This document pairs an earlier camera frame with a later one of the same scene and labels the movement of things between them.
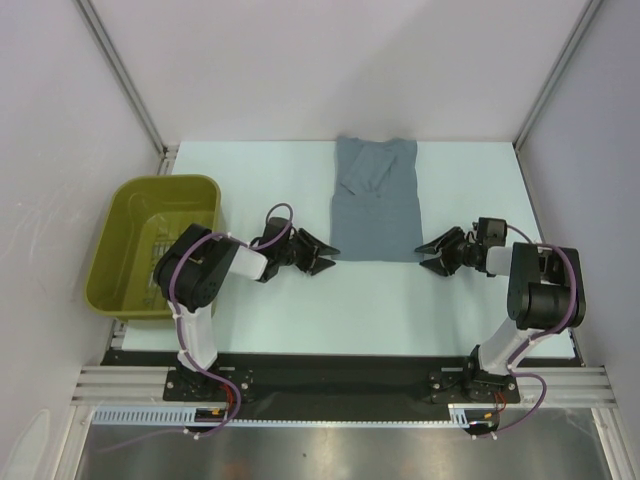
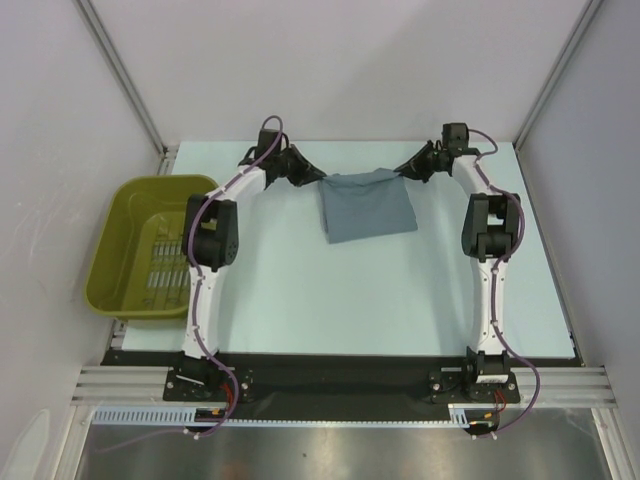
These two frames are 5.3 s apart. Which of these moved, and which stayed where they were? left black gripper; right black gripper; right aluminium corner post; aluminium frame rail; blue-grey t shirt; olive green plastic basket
Moved: left black gripper; blue-grey t shirt; right black gripper
Stayed: aluminium frame rail; olive green plastic basket; right aluminium corner post
